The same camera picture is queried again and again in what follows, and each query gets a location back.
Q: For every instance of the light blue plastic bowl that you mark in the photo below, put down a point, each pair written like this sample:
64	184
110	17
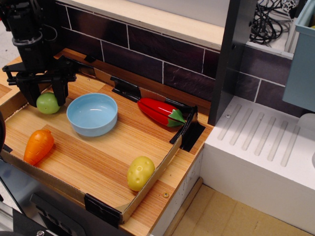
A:
93	114

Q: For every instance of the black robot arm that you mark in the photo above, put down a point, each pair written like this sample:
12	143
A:
25	20

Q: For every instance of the red toy chili pepper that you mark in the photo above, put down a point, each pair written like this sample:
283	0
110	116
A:
161	112

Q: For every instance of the yellow toy potato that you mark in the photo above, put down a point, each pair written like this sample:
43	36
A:
139	172

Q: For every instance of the green toy pear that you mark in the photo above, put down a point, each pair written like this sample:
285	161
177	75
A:
47	103

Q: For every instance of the dark grey vertical post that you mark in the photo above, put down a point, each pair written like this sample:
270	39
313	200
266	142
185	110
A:
236	34

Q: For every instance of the teal plastic bin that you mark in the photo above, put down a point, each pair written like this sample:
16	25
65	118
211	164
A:
300	86

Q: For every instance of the white toy sink drainboard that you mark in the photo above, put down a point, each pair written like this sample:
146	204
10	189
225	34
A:
265	159

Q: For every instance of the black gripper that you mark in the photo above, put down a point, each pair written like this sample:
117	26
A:
39	66

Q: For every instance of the orange toy carrot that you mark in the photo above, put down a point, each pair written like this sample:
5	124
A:
38	146

